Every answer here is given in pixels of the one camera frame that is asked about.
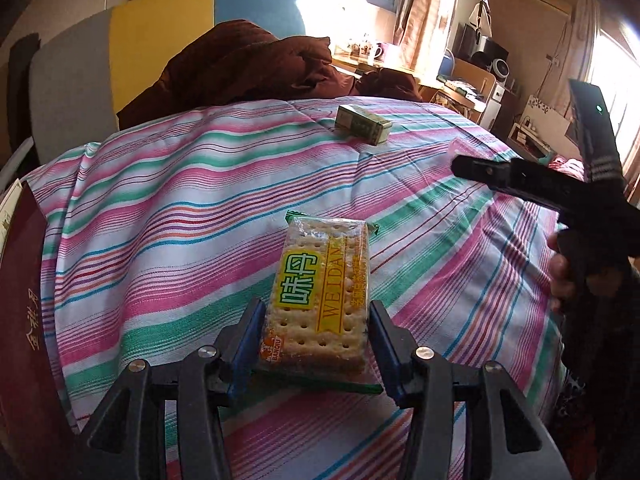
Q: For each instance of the red mug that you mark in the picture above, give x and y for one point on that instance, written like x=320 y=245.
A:
x=378 y=52

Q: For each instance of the yellow cracker packet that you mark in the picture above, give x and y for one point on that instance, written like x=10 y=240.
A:
x=316 y=323

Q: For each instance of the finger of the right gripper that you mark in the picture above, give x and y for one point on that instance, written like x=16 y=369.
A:
x=496 y=175

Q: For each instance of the small green white box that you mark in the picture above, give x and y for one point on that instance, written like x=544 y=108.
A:
x=357 y=121

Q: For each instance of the person's right hand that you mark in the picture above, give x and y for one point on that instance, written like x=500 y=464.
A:
x=564 y=290

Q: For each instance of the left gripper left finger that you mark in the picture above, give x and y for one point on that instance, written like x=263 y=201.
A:
x=125 y=436

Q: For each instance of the brown jacket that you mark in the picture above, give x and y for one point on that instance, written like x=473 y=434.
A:
x=238 y=61

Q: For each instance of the striped colourful tablecloth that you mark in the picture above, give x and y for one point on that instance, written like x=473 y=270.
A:
x=159 y=236

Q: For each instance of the blue yellow grey chair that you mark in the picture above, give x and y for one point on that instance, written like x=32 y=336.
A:
x=79 y=80

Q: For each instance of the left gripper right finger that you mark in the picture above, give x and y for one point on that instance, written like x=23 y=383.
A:
x=504 y=437

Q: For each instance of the small round fan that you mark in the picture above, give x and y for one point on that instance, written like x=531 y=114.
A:
x=500 y=69

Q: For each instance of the wooden window desk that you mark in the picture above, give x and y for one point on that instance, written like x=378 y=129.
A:
x=390 y=67

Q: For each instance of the small white fridge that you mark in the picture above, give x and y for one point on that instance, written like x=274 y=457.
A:
x=493 y=105

